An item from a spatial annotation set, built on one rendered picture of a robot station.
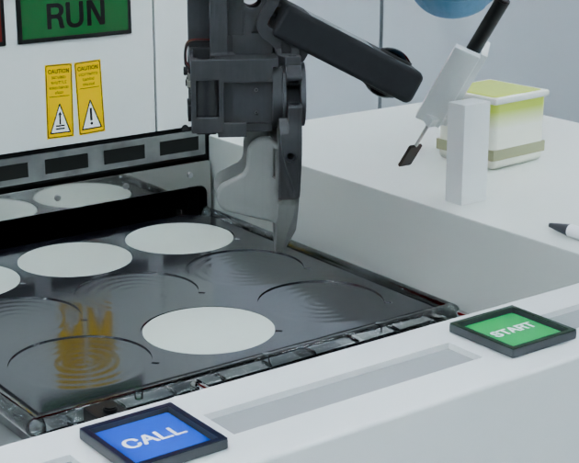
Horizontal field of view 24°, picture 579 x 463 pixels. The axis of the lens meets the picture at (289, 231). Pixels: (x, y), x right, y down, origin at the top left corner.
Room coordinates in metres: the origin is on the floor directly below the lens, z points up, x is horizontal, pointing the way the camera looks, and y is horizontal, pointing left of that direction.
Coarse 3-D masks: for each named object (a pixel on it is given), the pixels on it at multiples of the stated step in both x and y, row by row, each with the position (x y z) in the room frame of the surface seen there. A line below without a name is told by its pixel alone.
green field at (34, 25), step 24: (24, 0) 1.22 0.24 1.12; (48, 0) 1.23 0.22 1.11; (72, 0) 1.25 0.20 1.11; (96, 0) 1.26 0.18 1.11; (120, 0) 1.28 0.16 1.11; (24, 24) 1.22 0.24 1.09; (48, 24) 1.23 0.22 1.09; (72, 24) 1.24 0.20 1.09; (96, 24) 1.26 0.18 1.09; (120, 24) 1.28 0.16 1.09
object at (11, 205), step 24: (144, 168) 1.28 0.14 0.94; (168, 168) 1.29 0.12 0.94; (192, 168) 1.31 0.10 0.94; (0, 192) 1.19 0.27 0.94; (24, 192) 1.20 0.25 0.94; (48, 192) 1.21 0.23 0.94; (72, 192) 1.23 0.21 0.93; (96, 192) 1.25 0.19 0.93; (120, 192) 1.26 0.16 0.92; (144, 192) 1.28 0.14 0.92; (0, 216) 1.19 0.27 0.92; (24, 216) 1.20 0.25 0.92
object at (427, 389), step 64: (448, 320) 0.81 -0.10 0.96; (576, 320) 0.82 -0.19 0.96; (256, 384) 0.70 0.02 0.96; (320, 384) 0.71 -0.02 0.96; (384, 384) 0.71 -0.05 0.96; (448, 384) 0.70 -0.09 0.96; (512, 384) 0.72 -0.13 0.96; (576, 384) 0.75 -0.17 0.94; (0, 448) 0.62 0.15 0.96; (64, 448) 0.62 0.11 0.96; (256, 448) 0.62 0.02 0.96; (320, 448) 0.63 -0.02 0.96; (384, 448) 0.66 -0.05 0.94; (448, 448) 0.69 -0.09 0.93; (512, 448) 0.72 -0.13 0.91; (576, 448) 0.75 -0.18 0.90
